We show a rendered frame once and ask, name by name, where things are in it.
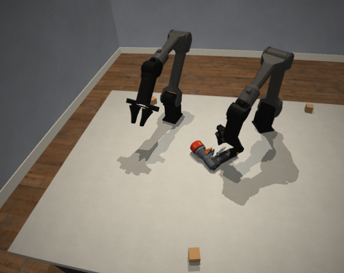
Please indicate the grey hose nozzle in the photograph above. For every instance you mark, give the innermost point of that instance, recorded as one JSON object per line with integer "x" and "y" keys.
{"x": 200, "y": 151}

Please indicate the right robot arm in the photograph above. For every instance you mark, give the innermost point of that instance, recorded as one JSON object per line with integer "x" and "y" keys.
{"x": 180, "y": 42}

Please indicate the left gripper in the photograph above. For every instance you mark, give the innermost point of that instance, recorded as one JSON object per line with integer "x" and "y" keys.
{"x": 233, "y": 140}

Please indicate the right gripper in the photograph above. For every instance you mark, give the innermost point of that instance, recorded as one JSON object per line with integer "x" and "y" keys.
{"x": 143, "y": 98}

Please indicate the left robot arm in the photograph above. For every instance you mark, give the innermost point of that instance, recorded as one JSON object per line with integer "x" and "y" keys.
{"x": 274, "y": 63}

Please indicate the small tan cube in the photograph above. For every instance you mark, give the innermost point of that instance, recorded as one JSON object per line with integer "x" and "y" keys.
{"x": 194, "y": 254}
{"x": 153, "y": 100}
{"x": 309, "y": 108}

